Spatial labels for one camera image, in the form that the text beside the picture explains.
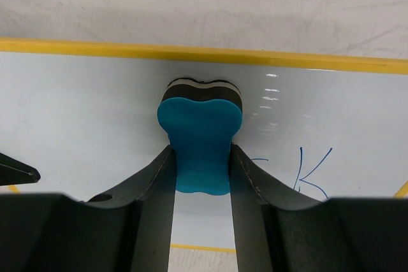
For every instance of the blue whiteboard eraser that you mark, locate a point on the blue whiteboard eraser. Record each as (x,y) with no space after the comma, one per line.
(201,120)

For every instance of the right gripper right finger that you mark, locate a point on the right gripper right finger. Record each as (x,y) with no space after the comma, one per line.
(279,229)

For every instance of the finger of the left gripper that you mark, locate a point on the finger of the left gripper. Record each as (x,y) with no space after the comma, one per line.
(13,172)

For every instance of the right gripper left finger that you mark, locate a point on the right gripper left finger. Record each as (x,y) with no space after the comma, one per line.
(125,228)

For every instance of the yellow framed whiteboard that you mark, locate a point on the yellow framed whiteboard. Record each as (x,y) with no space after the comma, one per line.
(84,114)

